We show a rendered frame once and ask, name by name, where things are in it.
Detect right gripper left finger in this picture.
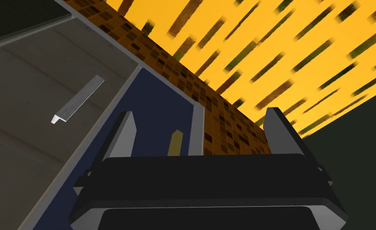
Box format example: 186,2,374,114
102,111,137,162

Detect grey-brown cupboard door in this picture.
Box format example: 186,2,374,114
0,17,139,230

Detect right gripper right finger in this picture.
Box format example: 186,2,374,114
263,107,305,157

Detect silver bar handle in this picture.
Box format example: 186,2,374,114
50,75,105,125

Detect dark blue cupboard door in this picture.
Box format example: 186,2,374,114
18,66,205,230

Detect yellow bar handle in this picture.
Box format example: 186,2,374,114
167,129,184,157

